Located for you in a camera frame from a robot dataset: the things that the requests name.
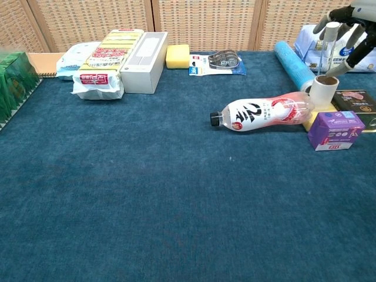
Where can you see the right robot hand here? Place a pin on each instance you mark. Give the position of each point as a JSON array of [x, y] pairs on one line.
[[362, 29]]

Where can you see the plastic bottle white red label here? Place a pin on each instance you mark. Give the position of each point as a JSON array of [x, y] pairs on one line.
[[252, 117]]

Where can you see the white paper roll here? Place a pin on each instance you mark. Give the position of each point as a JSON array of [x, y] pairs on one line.
[[321, 94]]

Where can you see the blue carpet table cover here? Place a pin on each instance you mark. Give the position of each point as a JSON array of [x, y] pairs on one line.
[[147, 191]]

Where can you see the yellow red sponge pack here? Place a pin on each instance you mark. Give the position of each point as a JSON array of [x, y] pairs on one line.
[[108, 55]]

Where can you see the green patterned box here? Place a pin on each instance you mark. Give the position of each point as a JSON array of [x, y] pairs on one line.
[[14, 82]]

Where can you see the correction tape blister pack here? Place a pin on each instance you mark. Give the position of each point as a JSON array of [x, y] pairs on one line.
[[223, 61]]

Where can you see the thick yellow sponge block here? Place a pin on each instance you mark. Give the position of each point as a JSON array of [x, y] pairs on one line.
[[177, 57]]

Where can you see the white blue plastic pouch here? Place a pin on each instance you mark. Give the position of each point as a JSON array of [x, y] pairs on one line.
[[73, 60]]

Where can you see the purple carton box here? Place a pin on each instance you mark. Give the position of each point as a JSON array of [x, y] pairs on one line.
[[335, 132]]

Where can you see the dark luncheon meat tin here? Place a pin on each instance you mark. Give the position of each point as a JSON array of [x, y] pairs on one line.
[[352, 101]]

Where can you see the woven wooden folding screen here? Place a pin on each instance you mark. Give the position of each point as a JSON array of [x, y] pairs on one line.
[[205, 23]]

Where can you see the long white cardboard box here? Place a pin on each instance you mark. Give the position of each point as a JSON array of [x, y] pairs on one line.
[[144, 64]]

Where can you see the clear plastic tube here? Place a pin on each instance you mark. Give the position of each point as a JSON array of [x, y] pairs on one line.
[[330, 32]]

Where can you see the blue plastic bag roll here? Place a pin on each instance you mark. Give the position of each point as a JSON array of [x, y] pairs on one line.
[[290, 63]]

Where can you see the white blue tissue pack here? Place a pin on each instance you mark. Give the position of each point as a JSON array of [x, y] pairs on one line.
[[308, 47]]

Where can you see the brown spiral notebook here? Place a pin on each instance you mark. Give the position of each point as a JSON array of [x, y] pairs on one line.
[[44, 63]]

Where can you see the flat yellow sponge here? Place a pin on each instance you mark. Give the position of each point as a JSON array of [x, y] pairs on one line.
[[308, 125]]

